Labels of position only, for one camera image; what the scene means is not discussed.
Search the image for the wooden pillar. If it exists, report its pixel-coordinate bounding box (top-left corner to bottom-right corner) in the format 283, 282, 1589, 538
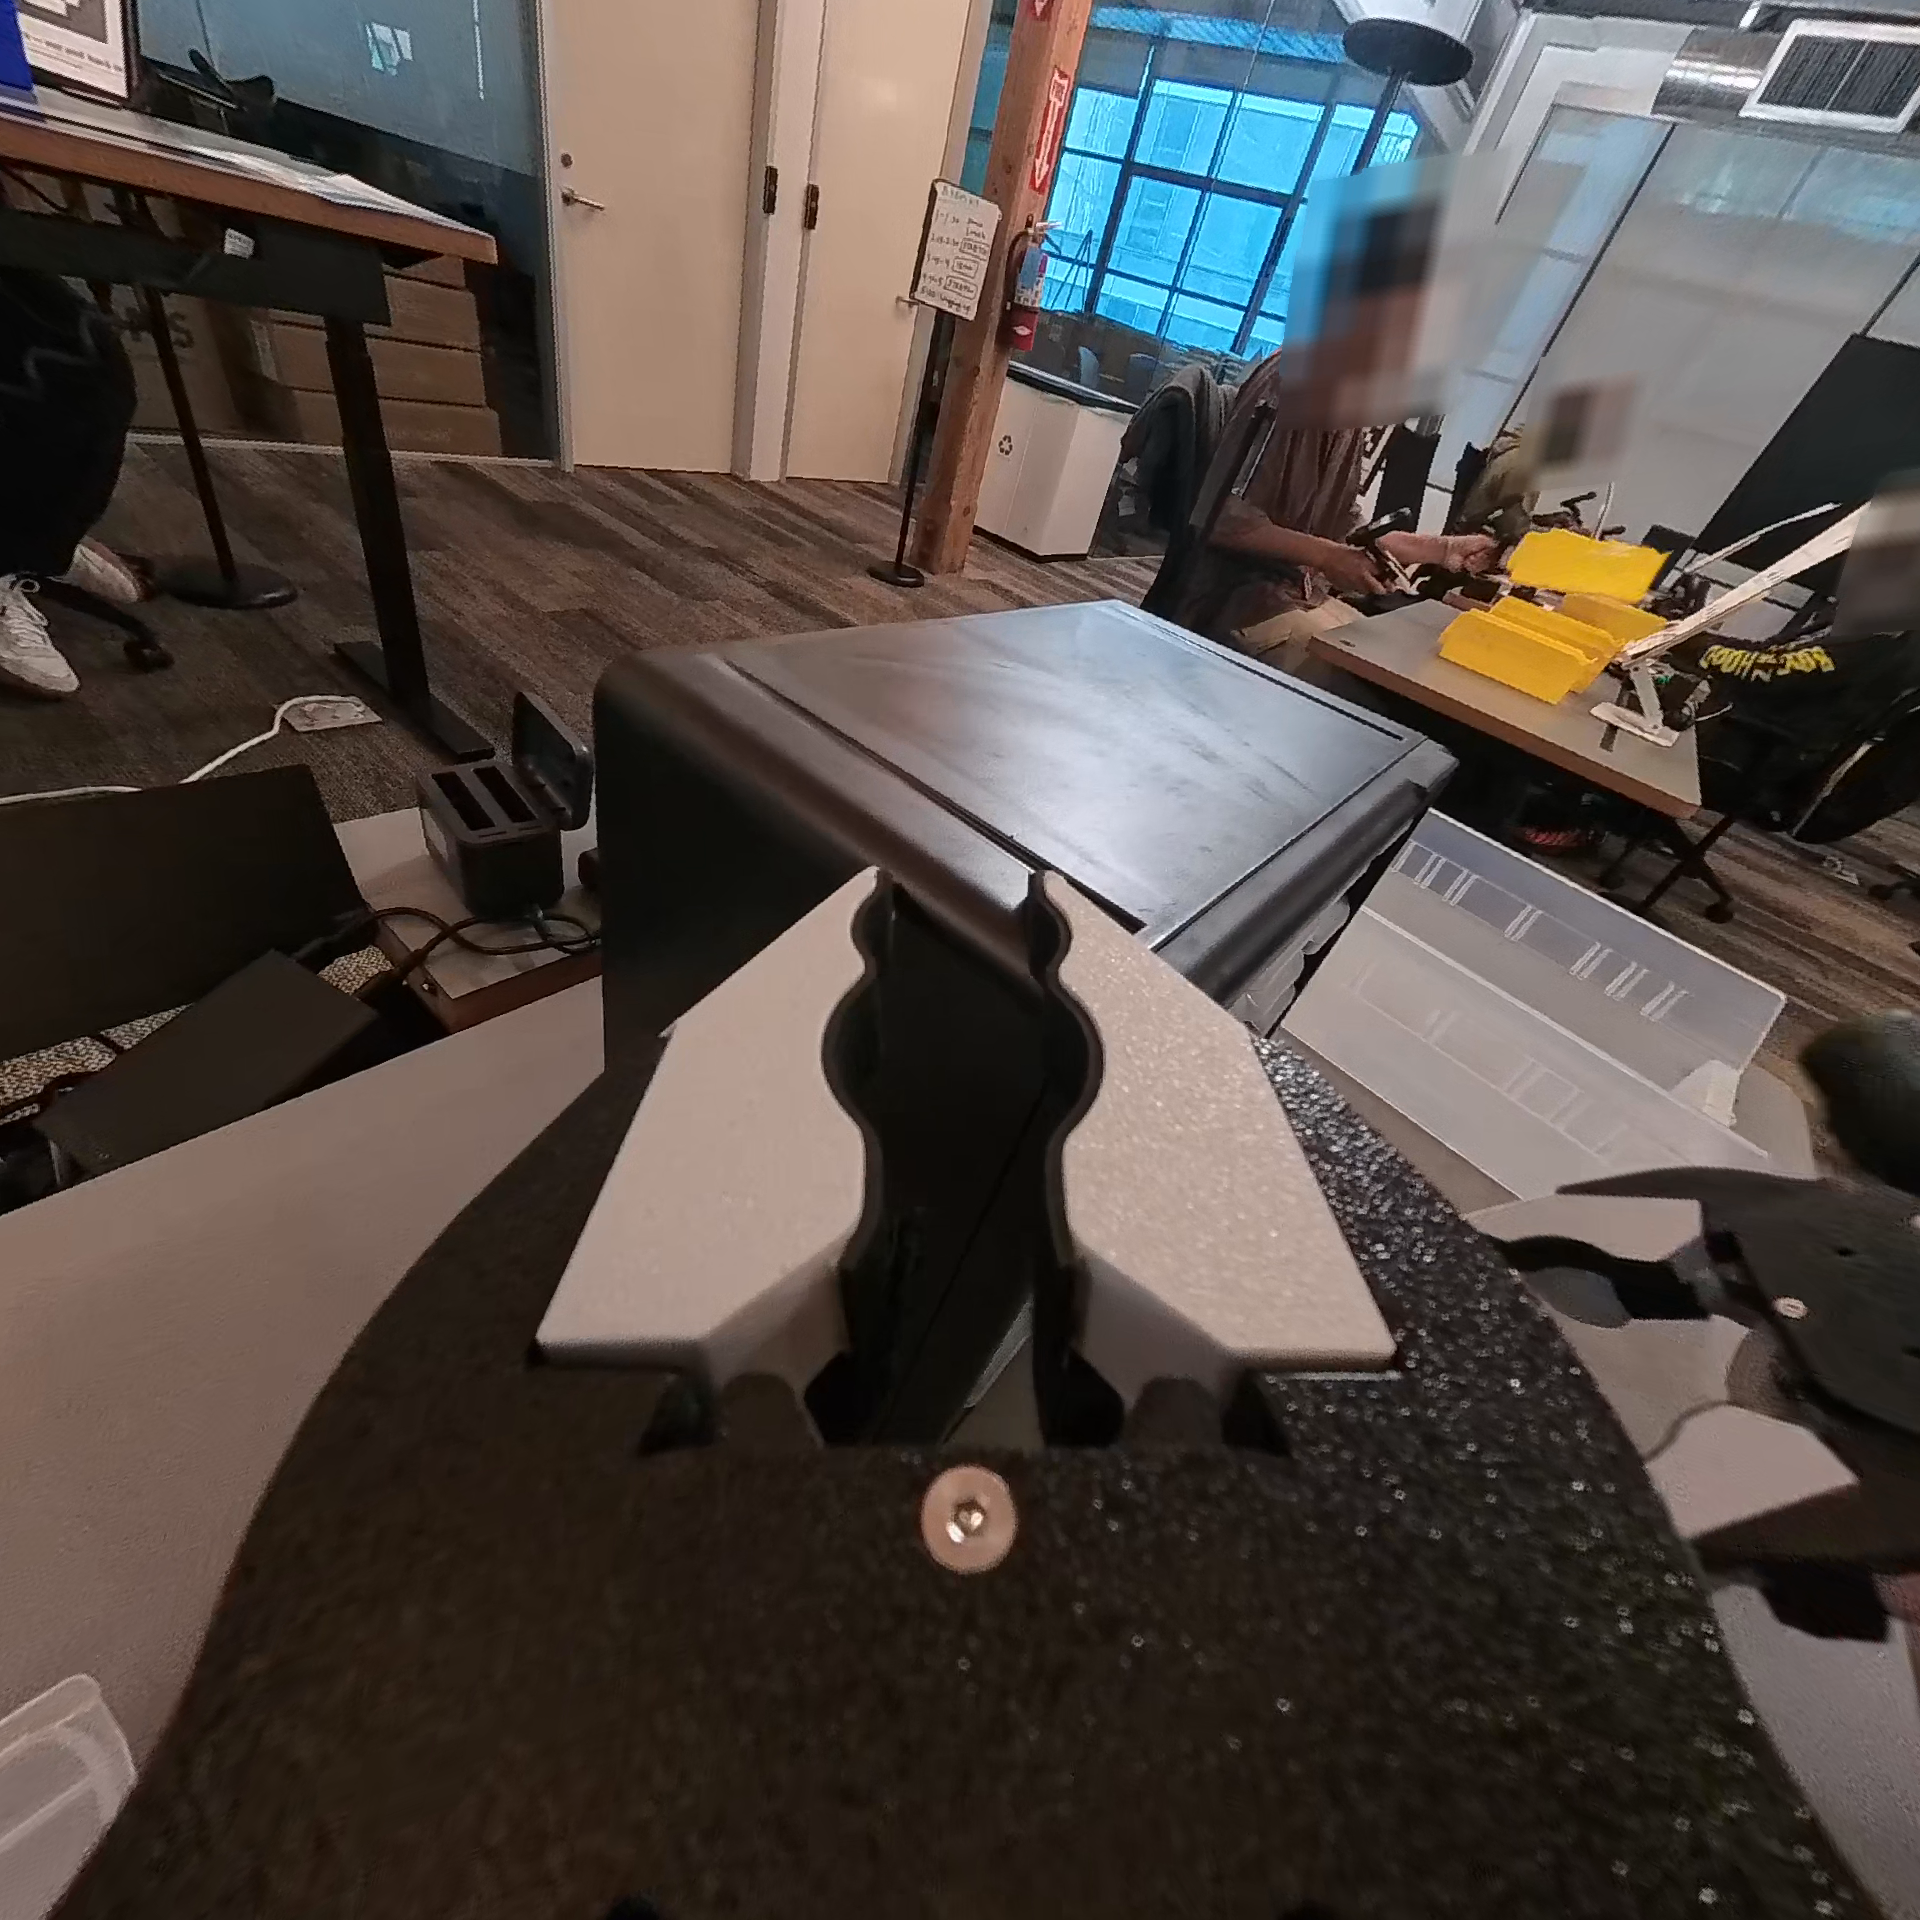
909, 0, 1099, 581

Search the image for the ceiling air vent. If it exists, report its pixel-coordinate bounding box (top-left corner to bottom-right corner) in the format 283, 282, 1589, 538
1740, 15, 1920, 128

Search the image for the black cable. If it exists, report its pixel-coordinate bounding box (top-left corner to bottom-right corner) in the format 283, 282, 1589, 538
322, 890, 604, 993

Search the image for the red fire extinguisher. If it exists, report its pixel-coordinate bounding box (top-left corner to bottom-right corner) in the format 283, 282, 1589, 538
1001, 216, 1057, 356

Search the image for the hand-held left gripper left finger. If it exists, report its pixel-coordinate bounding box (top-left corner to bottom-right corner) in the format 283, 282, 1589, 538
531, 867, 900, 1396

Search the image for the stack of cardboard boxes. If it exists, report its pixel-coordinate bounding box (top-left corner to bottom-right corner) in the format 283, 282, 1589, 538
125, 249, 508, 455

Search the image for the black floor lamp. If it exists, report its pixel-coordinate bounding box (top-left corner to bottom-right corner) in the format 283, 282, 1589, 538
1338, 0, 1482, 175

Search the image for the wooden edged desk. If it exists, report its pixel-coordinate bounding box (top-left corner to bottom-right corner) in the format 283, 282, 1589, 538
0, 84, 503, 758

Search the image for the black white tag sign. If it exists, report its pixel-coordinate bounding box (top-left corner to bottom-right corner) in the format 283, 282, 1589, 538
0, 0, 138, 106

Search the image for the black monitor screen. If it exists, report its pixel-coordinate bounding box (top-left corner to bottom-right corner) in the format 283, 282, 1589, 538
1721, 330, 1920, 581

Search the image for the white recycling bin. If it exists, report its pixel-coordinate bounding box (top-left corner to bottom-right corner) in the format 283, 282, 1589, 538
972, 364, 1139, 560

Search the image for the white door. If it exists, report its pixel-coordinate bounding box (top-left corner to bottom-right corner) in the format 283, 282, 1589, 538
780, 0, 982, 484
537, 0, 770, 475

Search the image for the whiteboard sign stand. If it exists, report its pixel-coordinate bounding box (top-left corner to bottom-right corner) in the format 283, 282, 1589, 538
868, 179, 1007, 592

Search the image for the stack of yellow bins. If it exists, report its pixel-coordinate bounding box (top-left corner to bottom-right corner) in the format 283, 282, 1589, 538
1435, 526, 1675, 708

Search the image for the black chair wheel base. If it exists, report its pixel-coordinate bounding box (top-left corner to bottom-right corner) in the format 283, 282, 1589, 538
36, 574, 178, 674

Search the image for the small clear container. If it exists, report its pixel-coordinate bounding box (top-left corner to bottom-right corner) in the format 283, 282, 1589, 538
0, 1669, 138, 1920

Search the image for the office chair with grey jacket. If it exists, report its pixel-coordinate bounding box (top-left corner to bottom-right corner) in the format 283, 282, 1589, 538
1115, 356, 1280, 619

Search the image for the grey top desk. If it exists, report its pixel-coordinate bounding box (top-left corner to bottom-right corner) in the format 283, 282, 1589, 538
1311, 596, 1706, 917

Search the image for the white floor cable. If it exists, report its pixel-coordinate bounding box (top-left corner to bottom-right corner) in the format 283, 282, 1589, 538
0, 692, 304, 816

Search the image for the large clear plastic bin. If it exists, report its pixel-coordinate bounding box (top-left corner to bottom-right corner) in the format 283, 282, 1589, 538
1280, 808, 1790, 1206

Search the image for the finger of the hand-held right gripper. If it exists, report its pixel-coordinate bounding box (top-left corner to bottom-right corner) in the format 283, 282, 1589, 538
1647, 1400, 1864, 1551
1476, 1191, 1713, 1332

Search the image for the black drawer cabinet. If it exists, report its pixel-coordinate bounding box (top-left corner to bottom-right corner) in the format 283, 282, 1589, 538
592, 596, 1460, 1449

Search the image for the black flat panel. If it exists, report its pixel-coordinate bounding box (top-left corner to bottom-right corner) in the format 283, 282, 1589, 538
0, 763, 377, 1065

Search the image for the black flat box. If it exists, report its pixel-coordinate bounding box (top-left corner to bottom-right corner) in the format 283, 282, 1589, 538
29, 951, 379, 1179

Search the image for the slanted white board stand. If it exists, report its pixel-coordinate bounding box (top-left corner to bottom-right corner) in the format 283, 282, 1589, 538
1589, 500, 1885, 748

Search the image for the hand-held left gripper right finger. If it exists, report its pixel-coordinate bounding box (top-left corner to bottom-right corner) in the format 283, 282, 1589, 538
1024, 872, 1401, 1396

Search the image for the black round base stand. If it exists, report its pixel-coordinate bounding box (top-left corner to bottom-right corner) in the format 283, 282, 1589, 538
142, 323, 304, 615

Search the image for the black battery charger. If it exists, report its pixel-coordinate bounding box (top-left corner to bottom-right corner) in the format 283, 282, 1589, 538
411, 690, 599, 925

